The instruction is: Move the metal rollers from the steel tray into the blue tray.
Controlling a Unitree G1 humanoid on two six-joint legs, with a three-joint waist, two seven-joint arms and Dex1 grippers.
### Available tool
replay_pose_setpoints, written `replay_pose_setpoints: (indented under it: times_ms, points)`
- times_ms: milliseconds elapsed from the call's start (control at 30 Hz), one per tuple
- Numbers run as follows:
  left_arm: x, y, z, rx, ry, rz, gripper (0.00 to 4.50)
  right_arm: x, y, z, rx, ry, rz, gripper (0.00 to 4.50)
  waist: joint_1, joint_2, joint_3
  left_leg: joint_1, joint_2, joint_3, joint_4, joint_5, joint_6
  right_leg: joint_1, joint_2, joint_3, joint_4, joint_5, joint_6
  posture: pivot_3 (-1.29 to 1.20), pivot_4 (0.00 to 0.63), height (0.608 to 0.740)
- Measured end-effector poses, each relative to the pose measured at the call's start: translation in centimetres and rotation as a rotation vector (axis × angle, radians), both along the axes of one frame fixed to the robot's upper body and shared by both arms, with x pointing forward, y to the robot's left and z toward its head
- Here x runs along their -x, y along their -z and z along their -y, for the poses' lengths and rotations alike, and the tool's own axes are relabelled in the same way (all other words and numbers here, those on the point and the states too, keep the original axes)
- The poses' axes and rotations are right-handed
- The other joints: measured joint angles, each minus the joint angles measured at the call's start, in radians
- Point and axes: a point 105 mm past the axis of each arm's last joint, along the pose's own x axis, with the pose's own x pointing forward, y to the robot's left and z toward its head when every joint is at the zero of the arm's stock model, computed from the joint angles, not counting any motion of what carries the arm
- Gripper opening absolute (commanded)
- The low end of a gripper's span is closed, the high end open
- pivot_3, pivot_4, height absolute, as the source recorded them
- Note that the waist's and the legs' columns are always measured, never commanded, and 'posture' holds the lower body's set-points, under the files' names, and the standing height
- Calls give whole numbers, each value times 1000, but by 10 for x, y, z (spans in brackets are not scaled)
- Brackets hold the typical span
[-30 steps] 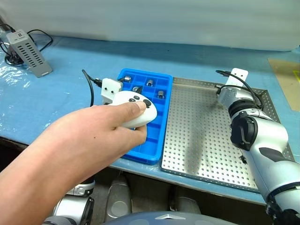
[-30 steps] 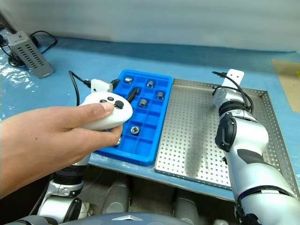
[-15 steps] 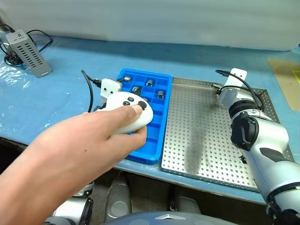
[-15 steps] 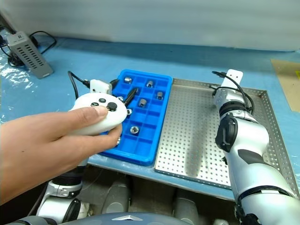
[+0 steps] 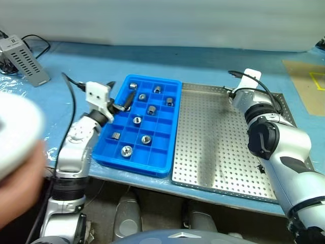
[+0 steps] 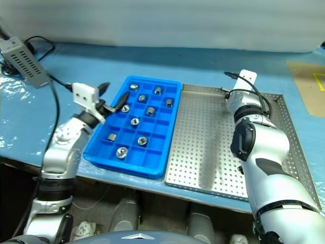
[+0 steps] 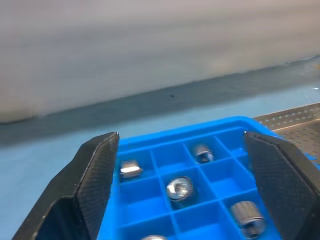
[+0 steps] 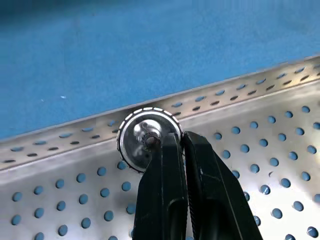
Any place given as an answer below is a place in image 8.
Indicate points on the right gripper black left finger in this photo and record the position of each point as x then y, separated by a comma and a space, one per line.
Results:
162, 200

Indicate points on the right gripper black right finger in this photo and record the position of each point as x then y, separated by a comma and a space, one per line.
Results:
215, 200

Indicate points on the round silver metal gear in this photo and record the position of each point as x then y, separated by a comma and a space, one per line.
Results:
135, 150

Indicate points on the perforated metal tray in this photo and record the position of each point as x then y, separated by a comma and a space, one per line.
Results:
75, 160

